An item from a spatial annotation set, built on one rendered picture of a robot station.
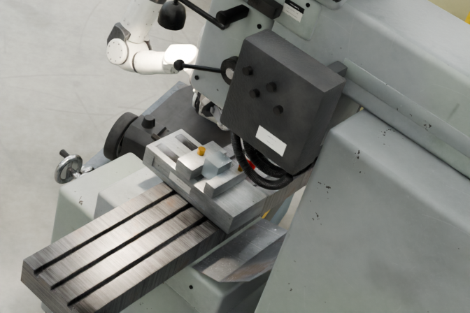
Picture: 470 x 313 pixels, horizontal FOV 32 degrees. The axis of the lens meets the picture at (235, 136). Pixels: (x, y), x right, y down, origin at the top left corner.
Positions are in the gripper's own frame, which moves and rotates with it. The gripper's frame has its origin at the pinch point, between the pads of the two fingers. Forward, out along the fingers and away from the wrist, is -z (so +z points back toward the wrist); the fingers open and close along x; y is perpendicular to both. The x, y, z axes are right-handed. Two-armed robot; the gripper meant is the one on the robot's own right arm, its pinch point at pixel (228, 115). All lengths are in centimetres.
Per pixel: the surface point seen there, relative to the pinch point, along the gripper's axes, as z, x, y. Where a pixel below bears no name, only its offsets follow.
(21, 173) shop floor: 112, -18, 125
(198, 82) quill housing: 0.5, -11.2, -11.6
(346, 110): -24.4, 15.7, -20.4
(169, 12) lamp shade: 18.1, -14.6, -20.7
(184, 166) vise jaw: 2.4, -7.0, 20.0
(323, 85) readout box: -49, -16, -50
